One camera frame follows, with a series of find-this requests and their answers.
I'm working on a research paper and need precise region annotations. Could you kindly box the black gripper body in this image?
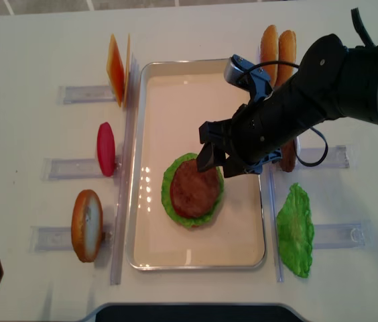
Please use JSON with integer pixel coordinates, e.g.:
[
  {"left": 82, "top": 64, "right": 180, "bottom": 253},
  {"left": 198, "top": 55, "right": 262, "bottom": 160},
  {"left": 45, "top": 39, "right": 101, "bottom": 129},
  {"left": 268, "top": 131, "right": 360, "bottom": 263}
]
[{"left": 199, "top": 82, "right": 325, "bottom": 164}]

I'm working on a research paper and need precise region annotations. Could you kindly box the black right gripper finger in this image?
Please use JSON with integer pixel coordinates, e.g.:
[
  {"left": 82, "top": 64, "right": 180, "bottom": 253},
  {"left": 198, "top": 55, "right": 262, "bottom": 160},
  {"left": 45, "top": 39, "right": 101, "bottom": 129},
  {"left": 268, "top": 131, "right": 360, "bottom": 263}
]
[{"left": 223, "top": 156, "right": 261, "bottom": 178}]

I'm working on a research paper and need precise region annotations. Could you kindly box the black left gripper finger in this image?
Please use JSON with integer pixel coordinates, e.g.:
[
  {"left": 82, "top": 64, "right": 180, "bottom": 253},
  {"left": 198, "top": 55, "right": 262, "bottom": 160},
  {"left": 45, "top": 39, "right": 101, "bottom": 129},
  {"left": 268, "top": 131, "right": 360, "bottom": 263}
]
[{"left": 196, "top": 142, "right": 226, "bottom": 172}]

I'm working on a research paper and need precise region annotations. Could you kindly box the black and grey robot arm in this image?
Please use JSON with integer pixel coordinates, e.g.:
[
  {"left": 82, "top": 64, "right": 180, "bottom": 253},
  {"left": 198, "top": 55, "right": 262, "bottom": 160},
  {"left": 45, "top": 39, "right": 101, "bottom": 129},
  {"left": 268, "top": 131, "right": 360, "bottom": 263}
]
[{"left": 196, "top": 34, "right": 378, "bottom": 178}]

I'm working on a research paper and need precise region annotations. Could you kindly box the dark brown meat patty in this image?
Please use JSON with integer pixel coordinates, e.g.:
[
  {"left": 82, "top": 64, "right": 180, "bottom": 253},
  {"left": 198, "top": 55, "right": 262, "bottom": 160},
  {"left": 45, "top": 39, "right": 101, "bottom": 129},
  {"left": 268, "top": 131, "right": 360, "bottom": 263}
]
[{"left": 279, "top": 139, "right": 297, "bottom": 172}]

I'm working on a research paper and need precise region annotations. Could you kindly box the red tomato slice on tray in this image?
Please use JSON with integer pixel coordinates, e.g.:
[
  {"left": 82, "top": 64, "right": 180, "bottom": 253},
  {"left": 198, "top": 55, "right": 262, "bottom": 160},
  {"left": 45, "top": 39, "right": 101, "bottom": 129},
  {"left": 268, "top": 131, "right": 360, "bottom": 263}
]
[{"left": 173, "top": 205, "right": 210, "bottom": 219}]

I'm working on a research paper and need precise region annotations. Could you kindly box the green lettuce leaf on tray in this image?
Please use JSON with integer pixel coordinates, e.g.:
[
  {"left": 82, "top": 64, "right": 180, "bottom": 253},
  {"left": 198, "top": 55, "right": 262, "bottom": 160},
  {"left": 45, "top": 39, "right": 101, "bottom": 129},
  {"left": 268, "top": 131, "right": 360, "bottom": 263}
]
[{"left": 161, "top": 153, "right": 224, "bottom": 227}]

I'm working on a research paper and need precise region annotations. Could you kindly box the green upright lettuce leaf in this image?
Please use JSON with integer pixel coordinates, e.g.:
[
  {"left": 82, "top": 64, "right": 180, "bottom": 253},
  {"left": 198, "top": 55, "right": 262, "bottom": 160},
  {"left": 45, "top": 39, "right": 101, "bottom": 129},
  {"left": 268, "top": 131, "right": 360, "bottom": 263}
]
[{"left": 277, "top": 183, "right": 314, "bottom": 278}]

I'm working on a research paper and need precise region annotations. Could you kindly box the red upright tomato slice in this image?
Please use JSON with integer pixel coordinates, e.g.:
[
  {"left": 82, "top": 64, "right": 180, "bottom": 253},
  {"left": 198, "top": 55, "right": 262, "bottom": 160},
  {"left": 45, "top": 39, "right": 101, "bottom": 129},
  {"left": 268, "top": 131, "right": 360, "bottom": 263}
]
[{"left": 97, "top": 122, "right": 116, "bottom": 176}]

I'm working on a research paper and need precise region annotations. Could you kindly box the orange cheese slice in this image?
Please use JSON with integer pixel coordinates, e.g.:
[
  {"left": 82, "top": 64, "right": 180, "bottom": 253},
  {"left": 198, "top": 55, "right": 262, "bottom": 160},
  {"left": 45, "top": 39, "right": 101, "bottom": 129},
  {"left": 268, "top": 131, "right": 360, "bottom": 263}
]
[{"left": 106, "top": 34, "right": 125, "bottom": 106}]

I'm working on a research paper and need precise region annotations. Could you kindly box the clear lettuce holder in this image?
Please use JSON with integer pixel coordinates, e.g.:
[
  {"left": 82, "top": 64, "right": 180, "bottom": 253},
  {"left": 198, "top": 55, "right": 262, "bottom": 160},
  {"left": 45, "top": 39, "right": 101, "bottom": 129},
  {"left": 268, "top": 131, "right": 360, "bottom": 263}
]
[{"left": 313, "top": 221, "right": 372, "bottom": 250}]

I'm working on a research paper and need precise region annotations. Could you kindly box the clear cheese holder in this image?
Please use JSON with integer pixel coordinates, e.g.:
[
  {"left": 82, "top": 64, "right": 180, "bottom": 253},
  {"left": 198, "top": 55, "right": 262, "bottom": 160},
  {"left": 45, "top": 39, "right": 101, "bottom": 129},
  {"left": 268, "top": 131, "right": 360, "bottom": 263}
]
[{"left": 57, "top": 85, "right": 117, "bottom": 105}]

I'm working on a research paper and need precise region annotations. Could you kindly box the clear tomato holder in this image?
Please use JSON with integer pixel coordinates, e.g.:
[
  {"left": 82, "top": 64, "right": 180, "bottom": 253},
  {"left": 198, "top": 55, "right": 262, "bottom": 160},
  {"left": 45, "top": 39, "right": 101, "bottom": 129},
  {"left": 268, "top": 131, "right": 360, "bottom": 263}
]
[{"left": 41, "top": 158, "right": 105, "bottom": 181}]

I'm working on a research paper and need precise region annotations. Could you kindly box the bottom bun on tray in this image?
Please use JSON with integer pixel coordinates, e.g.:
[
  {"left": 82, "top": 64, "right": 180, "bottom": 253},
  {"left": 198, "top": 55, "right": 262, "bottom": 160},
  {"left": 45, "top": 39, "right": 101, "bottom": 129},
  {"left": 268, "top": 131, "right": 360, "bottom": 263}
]
[{"left": 185, "top": 224, "right": 205, "bottom": 229}]

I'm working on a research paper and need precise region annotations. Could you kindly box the white rectangular tray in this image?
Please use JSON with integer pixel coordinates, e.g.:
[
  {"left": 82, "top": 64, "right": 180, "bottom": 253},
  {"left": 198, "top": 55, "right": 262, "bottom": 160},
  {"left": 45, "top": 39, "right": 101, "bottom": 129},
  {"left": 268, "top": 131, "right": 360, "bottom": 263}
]
[{"left": 126, "top": 59, "right": 266, "bottom": 270}]

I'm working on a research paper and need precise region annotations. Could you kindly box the clear patty holder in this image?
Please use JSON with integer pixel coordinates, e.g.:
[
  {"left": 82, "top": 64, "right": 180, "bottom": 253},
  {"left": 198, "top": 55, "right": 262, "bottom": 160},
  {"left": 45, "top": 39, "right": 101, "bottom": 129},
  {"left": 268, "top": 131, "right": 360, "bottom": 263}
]
[{"left": 299, "top": 145, "right": 353, "bottom": 169}]

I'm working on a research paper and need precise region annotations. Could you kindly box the left upright bun slice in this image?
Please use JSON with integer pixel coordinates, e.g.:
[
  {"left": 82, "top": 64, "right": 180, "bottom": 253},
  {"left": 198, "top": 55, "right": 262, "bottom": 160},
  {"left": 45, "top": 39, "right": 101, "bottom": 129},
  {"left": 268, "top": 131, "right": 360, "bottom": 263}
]
[{"left": 260, "top": 25, "right": 279, "bottom": 87}]

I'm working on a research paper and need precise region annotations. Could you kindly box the top bun with white face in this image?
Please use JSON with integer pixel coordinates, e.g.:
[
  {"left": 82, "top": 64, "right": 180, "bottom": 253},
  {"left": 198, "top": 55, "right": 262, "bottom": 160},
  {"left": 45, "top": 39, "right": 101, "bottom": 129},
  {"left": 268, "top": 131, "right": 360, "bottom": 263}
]
[{"left": 71, "top": 189, "right": 103, "bottom": 262}]

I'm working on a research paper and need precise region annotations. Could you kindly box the clear top bun holder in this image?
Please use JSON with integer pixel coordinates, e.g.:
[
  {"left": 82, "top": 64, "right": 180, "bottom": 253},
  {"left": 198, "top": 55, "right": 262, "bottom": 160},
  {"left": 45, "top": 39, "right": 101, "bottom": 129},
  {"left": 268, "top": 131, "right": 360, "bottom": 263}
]
[{"left": 29, "top": 225, "right": 113, "bottom": 252}]

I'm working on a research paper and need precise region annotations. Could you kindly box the dark base bottom edge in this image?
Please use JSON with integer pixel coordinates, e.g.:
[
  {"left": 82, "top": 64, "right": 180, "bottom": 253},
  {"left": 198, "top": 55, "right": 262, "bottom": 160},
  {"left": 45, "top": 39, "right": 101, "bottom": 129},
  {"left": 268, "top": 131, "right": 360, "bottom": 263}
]
[{"left": 81, "top": 303, "right": 305, "bottom": 321}]

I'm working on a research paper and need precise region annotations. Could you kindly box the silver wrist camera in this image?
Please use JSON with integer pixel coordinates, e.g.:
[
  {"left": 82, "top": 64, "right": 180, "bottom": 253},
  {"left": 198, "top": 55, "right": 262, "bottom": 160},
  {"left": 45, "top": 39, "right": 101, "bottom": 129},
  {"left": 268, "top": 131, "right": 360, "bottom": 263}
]
[{"left": 224, "top": 54, "right": 253, "bottom": 91}]

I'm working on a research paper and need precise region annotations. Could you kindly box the clear right acrylic rail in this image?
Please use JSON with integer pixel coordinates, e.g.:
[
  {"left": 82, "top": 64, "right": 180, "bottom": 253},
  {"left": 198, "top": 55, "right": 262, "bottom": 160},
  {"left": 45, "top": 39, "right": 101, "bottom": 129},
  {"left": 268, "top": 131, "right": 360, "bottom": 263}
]
[{"left": 264, "top": 162, "right": 284, "bottom": 283}]

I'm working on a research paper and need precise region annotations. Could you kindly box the clear acrylic rail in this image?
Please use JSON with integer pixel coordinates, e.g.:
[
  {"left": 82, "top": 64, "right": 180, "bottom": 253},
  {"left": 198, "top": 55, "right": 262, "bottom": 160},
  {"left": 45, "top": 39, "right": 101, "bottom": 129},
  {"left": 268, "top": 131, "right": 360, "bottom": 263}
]
[
  {"left": 264, "top": 162, "right": 284, "bottom": 283},
  {"left": 110, "top": 54, "right": 139, "bottom": 286}
]

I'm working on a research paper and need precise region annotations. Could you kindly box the clear left acrylic rail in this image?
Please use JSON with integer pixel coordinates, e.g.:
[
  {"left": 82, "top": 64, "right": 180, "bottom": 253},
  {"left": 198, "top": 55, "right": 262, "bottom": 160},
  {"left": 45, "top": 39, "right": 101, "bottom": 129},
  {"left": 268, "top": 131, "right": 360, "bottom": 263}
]
[{"left": 110, "top": 54, "right": 139, "bottom": 286}]

